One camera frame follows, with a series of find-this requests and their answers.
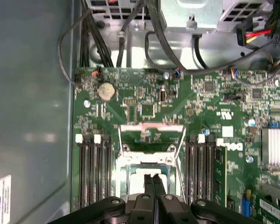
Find black wire bundle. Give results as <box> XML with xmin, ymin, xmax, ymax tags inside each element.
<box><xmin>80</xmin><ymin>0</ymin><xmax>114</xmax><ymax>69</ymax></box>

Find metal locking lever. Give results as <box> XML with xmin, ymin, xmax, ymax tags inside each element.
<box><xmin>174</xmin><ymin>158</ymin><xmax>186</xmax><ymax>201</ymax></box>

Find flat black wire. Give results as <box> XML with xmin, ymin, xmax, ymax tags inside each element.
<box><xmin>144</xmin><ymin>0</ymin><xmax>192</xmax><ymax>70</ymax></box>

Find black RAM slot white clip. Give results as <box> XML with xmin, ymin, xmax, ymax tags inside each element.
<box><xmin>93</xmin><ymin>133</ymin><xmax>103</xmax><ymax>206</ymax></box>
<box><xmin>75</xmin><ymin>133</ymin><xmax>85</xmax><ymax>208</ymax></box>
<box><xmin>197</xmin><ymin>133</ymin><xmax>206</xmax><ymax>203</ymax></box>

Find blue pin header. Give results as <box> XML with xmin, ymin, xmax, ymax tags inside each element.
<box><xmin>242</xmin><ymin>197</ymin><xmax>253</xmax><ymax>218</ymax></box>

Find silver internal USB port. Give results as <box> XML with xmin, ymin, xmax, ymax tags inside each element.
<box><xmin>158</xmin><ymin>84</ymin><xmax>167</xmax><ymax>105</ymax></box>

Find green motherboard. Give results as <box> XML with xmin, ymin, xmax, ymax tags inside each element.
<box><xmin>71</xmin><ymin>66</ymin><xmax>280</xmax><ymax>224</ymax></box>

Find silver chipset heatsink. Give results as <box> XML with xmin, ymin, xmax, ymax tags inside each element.
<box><xmin>260</xmin><ymin>127</ymin><xmax>280</xmax><ymax>167</ymax></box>

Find black power connector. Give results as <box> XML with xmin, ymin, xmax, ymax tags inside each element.
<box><xmin>235</xmin><ymin>21</ymin><xmax>248</xmax><ymax>49</ymax></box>

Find round coin battery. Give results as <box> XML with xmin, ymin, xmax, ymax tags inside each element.
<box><xmin>97</xmin><ymin>82</ymin><xmax>117</xmax><ymax>102</ymax></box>

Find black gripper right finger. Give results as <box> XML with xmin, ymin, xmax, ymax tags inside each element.
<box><xmin>154</xmin><ymin>174</ymin><xmax>262</xmax><ymax>224</ymax></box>

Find white barcode sticker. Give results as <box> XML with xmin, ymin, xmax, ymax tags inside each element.
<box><xmin>0</xmin><ymin>174</ymin><xmax>12</xmax><ymax>224</ymax></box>

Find orange yellow power wires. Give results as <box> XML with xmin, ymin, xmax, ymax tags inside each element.
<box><xmin>245</xmin><ymin>28</ymin><xmax>273</xmax><ymax>45</ymax></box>

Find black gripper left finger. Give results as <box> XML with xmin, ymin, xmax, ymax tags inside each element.
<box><xmin>48</xmin><ymin>174</ymin><xmax>157</xmax><ymax>224</ymax></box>

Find installed RAM stick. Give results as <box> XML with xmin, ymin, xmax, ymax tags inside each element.
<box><xmin>214</xmin><ymin>144</ymin><xmax>228</xmax><ymax>209</ymax></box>

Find silver drive cage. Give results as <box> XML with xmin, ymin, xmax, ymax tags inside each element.
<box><xmin>87</xmin><ymin>0</ymin><xmax>273</xmax><ymax>70</ymax></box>

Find CPU socket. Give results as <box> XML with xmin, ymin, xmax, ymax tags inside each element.
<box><xmin>115</xmin><ymin>151</ymin><xmax>185</xmax><ymax>202</ymax></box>

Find thin black wire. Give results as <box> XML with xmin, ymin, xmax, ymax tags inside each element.
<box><xmin>57</xmin><ymin>9</ymin><xmax>101</xmax><ymax>87</ymax></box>

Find open grey PC case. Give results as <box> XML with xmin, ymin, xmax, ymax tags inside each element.
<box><xmin>0</xmin><ymin>0</ymin><xmax>280</xmax><ymax>224</ymax></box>

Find silver CPU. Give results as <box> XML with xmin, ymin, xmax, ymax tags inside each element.
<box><xmin>127</xmin><ymin>163</ymin><xmax>177</xmax><ymax>196</ymax></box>

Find black round wire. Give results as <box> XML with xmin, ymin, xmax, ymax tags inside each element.
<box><xmin>193</xmin><ymin>34</ymin><xmax>210</xmax><ymax>70</ymax></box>
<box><xmin>116</xmin><ymin>0</ymin><xmax>147</xmax><ymax>68</ymax></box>

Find metal socket cover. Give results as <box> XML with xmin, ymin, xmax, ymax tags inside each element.
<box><xmin>118</xmin><ymin>123</ymin><xmax>187</xmax><ymax>161</ymax></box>

